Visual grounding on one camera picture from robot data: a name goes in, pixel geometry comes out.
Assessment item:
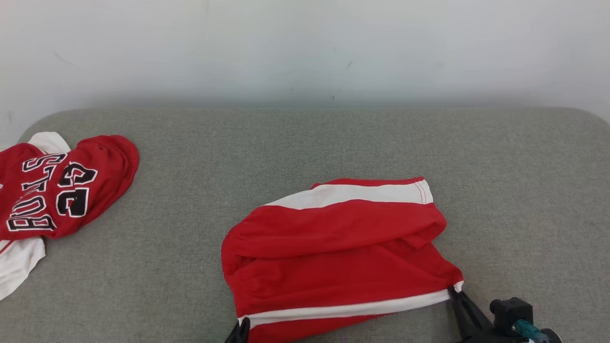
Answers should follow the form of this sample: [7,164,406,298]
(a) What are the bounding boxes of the red Bulls basketball jersey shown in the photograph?
[0,132,140,301]

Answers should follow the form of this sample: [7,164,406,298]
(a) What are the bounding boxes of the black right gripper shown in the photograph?
[448,287,529,343]

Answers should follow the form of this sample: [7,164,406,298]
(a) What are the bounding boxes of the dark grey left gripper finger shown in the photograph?
[225,318,251,343]

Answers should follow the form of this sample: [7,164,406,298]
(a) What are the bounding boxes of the red shorts with white stripe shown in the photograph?
[221,177,464,343]

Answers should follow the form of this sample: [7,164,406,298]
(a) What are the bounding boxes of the teal cable connector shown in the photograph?
[512,320,549,343]

